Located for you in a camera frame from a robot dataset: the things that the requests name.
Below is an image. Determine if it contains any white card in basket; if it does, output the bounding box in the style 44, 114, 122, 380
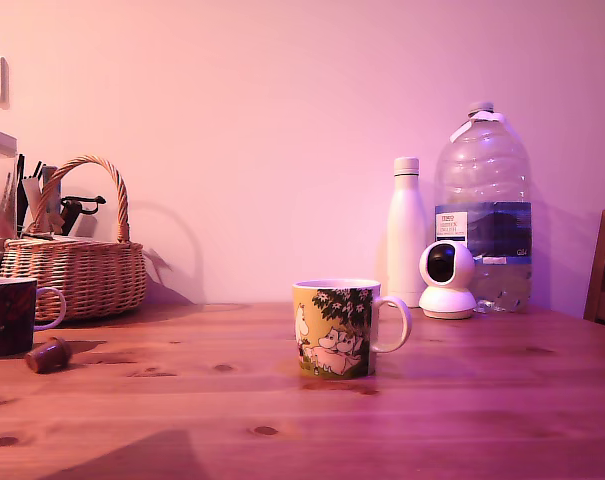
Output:
21, 178, 46, 234

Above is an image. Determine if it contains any yellow cartoon print mug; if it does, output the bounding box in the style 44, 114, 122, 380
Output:
291, 278, 414, 381

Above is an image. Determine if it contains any small white round camera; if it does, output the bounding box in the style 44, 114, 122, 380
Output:
418, 242, 478, 321

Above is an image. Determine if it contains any white insulated bottle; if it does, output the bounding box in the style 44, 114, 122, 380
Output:
385, 156, 429, 309

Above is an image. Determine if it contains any wooden chair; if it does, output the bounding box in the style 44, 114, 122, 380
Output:
582, 208, 605, 328

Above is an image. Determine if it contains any large clear water bottle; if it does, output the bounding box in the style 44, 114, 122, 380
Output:
433, 101, 534, 315

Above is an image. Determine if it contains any wicker basket with handle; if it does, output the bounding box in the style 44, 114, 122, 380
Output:
0, 154, 148, 323

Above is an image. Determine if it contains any dark red patterned mug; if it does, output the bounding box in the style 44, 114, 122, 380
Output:
0, 277, 67, 359

